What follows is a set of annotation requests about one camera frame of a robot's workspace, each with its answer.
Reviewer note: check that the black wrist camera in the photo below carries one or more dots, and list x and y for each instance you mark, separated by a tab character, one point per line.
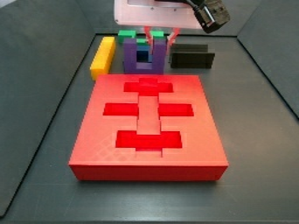
211	13

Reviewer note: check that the green zigzag block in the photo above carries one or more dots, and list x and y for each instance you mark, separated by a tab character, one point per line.
130	34

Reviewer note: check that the yellow long block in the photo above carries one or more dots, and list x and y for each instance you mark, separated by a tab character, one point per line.
102	61

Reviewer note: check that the red puzzle board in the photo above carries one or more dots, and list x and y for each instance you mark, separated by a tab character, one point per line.
148	131

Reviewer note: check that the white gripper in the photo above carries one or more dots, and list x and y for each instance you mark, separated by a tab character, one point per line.
159	14

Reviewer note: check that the black angled bracket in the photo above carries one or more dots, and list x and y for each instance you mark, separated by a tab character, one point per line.
191	56

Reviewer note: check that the purple U-shaped block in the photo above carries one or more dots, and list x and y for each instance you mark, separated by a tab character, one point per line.
135	67

